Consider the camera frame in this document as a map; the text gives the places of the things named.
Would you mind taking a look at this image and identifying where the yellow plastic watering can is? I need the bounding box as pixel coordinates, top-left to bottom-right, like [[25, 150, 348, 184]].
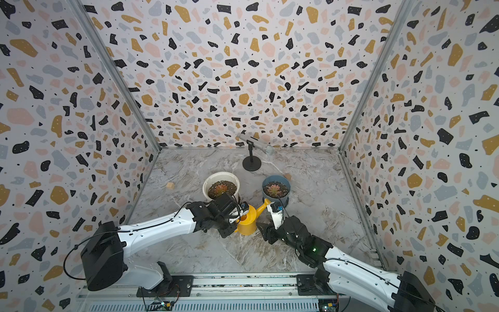
[[235, 199, 271, 236]]

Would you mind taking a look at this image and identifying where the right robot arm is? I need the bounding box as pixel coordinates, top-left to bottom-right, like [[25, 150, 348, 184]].
[[257, 216, 442, 311]]

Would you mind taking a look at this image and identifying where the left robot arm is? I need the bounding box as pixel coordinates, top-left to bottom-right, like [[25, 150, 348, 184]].
[[81, 193, 250, 296]]

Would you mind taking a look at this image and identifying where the succulent in white pot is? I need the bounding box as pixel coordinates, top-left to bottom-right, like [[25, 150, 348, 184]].
[[213, 183, 229, 198]]

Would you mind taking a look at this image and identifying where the succulent in blue pot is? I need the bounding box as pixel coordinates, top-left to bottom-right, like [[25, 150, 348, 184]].
[[266, 183, 287, 198]]

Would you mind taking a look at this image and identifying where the white plant pot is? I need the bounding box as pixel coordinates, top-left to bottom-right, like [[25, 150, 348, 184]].
[[202, 172, 240, 201]]

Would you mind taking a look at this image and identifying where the right green circuit board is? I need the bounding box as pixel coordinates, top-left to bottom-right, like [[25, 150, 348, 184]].
[[318, 299, 339, 312]]

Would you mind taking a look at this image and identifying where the green circuit board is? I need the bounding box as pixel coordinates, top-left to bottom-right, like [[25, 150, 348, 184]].
[[318, 299, 339, 312], [147, 300, 175, 311]]

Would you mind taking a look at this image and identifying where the black microphone stand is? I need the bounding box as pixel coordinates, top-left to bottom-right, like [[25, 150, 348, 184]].
[[242, 140, 261, 172]]

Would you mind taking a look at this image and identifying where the blue-grey plant pot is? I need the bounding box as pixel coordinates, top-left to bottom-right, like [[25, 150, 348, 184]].
[[262, 175, 291, 207]]

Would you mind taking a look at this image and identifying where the grey microphone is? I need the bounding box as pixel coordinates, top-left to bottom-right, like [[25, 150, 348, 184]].
[[237, 133, 275, 155]]

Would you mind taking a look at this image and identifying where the left green circuit board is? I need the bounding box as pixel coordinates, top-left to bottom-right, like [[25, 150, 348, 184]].
[[147, 300, 175, 311]]

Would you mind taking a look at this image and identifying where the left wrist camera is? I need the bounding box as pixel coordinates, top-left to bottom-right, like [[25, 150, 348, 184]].
[[239, 201, 250, 215]]

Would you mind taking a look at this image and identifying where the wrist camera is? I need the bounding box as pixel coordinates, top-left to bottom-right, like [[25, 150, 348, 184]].
[[267, 201, 284, 230], [239, 201, 250, 215]]

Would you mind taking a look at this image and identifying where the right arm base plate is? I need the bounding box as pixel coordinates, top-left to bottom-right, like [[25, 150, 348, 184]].
[[296, 274, 336, 296]]

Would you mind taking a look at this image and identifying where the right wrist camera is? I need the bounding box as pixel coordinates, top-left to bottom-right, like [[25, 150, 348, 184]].
[[267, 201, 284, 230]]

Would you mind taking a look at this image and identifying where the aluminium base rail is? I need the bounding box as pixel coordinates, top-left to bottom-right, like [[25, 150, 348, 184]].
[[75, 272, 378, 311]]

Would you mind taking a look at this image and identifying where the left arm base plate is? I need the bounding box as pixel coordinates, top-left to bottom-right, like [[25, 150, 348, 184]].
[[136, 275, 194, 298]]

